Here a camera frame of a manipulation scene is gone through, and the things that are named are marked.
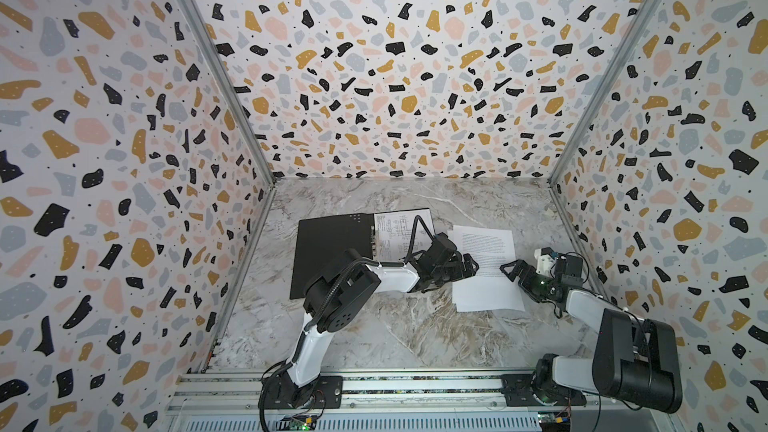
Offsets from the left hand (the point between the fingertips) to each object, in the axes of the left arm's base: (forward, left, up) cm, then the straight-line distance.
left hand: (474, 268), depth 89 cm
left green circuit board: (-36, +46, -7) cm, 59 cm away
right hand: (0, -11, -2) cm, 11 cm away
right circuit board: (-37, -13, -8) cm, 40 cm away
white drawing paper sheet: (+18, +24, -7) cm, 31 cm away
